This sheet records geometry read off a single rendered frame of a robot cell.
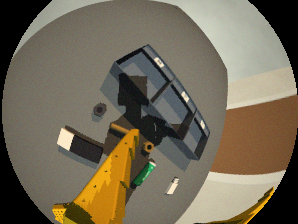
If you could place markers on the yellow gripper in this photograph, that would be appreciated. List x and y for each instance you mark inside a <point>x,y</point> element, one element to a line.
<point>102,200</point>

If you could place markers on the green battery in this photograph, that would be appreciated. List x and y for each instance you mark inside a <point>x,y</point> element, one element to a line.
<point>144,173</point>

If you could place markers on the yellow hex nut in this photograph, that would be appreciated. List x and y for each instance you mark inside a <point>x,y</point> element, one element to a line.
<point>148,146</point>

